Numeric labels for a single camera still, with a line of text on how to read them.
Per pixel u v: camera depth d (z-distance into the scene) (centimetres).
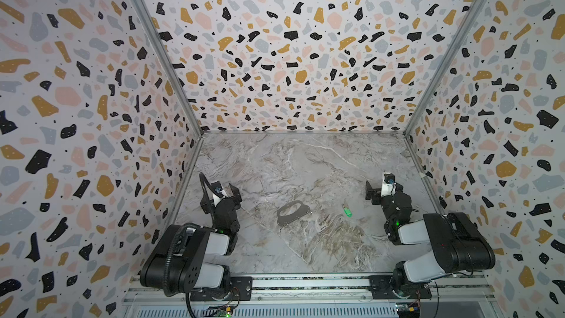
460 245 45
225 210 68
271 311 70
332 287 76
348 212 93
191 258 45
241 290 73
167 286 39
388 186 79
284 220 90
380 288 73
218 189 73
